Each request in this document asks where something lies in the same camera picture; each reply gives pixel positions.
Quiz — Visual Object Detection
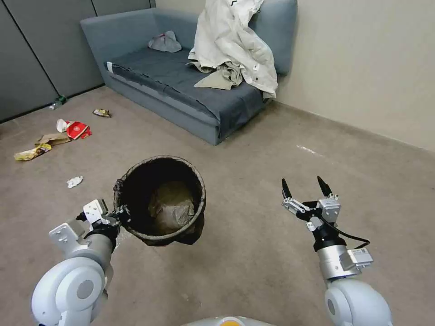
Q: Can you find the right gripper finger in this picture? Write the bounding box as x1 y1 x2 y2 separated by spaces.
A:
280 178 309 216
317 175 339 201

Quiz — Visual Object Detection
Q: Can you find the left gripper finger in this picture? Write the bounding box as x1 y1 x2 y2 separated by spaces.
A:
101 218 134 233
108 207 132 220

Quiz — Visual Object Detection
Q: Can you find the black bin liner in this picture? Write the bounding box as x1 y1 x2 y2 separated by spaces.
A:
113 155 207 248

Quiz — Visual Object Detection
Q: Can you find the round dark trash can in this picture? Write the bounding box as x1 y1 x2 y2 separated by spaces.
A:
113 155 207 242

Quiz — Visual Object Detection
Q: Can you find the red paper food box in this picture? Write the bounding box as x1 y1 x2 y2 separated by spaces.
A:
66 121 92 141

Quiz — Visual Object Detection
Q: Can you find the flattened brown paper bag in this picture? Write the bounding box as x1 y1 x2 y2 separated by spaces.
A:
34 133 73 148

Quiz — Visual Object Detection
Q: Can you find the yellow snack wrapper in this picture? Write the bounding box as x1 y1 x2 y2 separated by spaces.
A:
13 143 53 162

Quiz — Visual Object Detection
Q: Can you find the white robot front shell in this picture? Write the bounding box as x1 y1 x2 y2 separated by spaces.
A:
184 315 260 326

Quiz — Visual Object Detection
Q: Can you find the olive green garment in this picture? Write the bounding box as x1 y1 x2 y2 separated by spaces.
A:
193 62 244 91

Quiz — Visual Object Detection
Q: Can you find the dark grey seat cover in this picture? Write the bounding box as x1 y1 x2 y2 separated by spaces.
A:
109 47 270 120

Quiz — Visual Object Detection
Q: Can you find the white crumpled jacket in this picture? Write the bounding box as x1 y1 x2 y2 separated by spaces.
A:
187 0 279 100

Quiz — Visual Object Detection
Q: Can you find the blue-grey fabric sofa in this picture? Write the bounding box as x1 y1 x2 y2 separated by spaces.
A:
79 0 299 146

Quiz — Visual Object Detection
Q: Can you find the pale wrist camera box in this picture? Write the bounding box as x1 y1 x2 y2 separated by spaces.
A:
82 199 109 222
318 197 341 222

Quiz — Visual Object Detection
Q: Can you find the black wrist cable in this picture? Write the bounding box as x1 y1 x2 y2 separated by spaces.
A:
319 216 371 251

